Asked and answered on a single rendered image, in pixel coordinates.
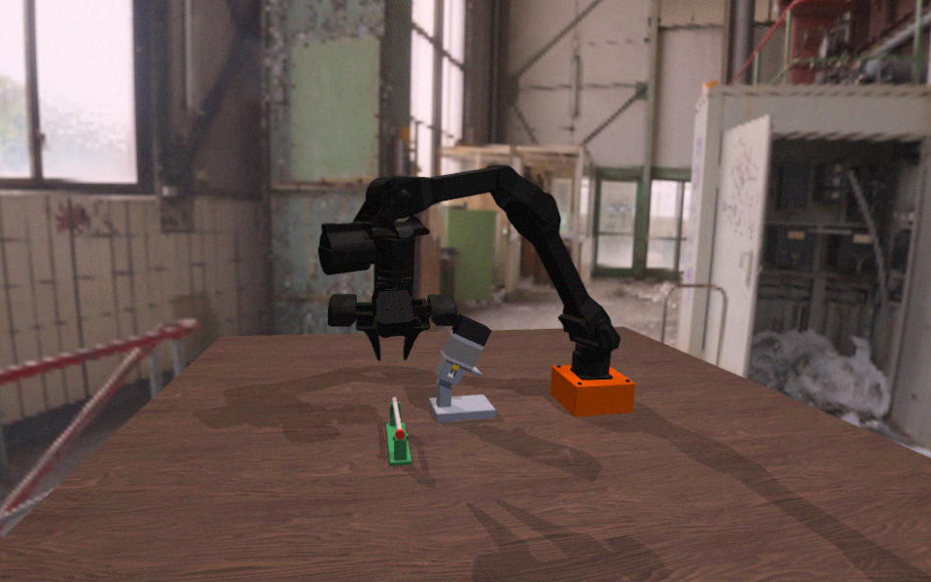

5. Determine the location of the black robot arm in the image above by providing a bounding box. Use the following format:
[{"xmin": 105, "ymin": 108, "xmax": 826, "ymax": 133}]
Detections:
[{"xmin": 318, "ymin": 164, "xmax": 621, "ymax": 381}]

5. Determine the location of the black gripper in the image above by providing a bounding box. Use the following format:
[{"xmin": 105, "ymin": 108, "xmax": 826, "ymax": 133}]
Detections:
[{"xmin": 328, "ymin": 265, "xmax": 457, "ymax": 361}]

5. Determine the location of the white tapered pin with red head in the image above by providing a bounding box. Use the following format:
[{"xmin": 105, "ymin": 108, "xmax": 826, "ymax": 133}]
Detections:
[{"xmin": 392, "ymin": 397, "xmax": 406, "ymax": 440}]

